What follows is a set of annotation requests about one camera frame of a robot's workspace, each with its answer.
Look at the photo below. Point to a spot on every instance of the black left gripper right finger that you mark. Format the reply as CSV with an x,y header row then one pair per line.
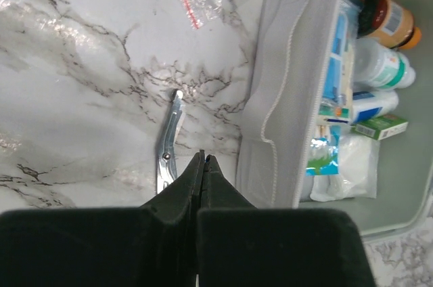
x,y
240,245

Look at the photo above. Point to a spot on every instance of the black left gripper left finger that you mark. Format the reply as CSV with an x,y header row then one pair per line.
x,y
148,245

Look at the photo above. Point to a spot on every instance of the black handled scissors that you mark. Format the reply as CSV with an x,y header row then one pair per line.
x,y
166,169

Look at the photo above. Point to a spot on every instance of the white gauze pad pack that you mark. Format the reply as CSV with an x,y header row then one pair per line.
x,y
357,175

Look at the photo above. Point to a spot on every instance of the blue white wipes packet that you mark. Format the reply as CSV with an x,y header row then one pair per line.
x,y
338,82

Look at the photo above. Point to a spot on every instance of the green medicine box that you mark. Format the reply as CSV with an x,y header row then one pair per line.
x,y
381,127

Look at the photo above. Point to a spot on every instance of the white blue bandage roll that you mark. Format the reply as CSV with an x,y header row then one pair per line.
x,y
371,104

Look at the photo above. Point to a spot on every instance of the white green medicine bottle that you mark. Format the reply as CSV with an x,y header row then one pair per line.
x,y
380,67

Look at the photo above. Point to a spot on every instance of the grey medicine kit case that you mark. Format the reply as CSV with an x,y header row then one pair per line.
x,y
278,120

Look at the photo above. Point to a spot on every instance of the amber medicine bottle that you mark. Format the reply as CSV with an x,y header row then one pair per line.
x,y
389,24

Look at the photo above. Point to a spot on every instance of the cotton swab bag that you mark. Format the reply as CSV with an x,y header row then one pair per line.
x,y
323,151

